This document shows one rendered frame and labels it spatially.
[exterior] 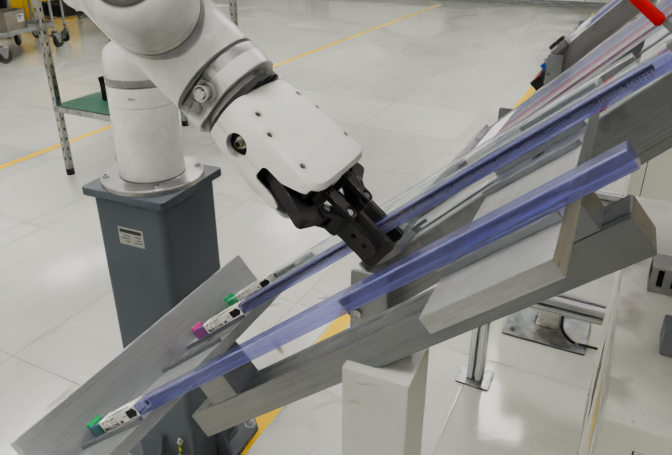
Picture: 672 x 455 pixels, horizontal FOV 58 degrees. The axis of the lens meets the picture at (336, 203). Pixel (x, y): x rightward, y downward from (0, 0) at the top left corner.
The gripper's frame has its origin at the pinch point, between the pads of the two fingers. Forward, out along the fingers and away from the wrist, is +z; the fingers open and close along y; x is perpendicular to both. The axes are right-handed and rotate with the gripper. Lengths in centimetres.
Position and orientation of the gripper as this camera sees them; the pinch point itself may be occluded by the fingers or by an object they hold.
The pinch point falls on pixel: (370, 233)
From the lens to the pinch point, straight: 51.0
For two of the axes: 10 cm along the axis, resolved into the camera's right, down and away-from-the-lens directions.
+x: -5.8, 5.8, 5.7
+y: 4.1, -3.9, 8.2
